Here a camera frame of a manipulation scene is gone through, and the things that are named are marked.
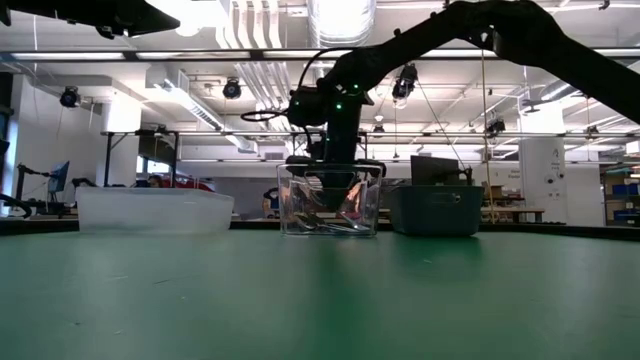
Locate shelf with blue bins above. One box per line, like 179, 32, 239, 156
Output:
601, 167, 640, 227

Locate clear plastic bin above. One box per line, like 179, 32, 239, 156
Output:
276, 162, 385, 238

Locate blue-grey plastic bin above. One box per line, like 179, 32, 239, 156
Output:
388, 184, 485, 238

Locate black overhead light bar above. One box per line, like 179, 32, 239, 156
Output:
0, 47, 640, 64

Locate frosted white plastic bin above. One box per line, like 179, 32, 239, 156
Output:
75, 186, 236, 236

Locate black hanging camera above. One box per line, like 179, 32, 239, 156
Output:
221, 77, 244, 100
391, 62, 420, 102
59, 85, 82, 109

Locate white square pillar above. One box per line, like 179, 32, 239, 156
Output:
518, 107, 567, 229

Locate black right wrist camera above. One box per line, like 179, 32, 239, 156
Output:
286, 86, 330, 128

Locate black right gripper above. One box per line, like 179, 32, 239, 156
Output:
284, 73, 387, 212

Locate green table mat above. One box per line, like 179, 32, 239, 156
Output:
0, 227, 640, 360

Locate silver ceiling duct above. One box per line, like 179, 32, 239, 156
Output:
519, 59, 640, 109
306, 0, 377, 159

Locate black computer monitor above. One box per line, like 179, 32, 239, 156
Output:
409, 154, 475, 188

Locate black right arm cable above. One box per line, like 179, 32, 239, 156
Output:
240, 46, 354, 124

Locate small blue-lit monitor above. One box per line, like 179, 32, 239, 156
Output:
47, 159, 72, 195

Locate black distant rig frame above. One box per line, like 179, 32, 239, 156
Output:
101, 128, 370, 189

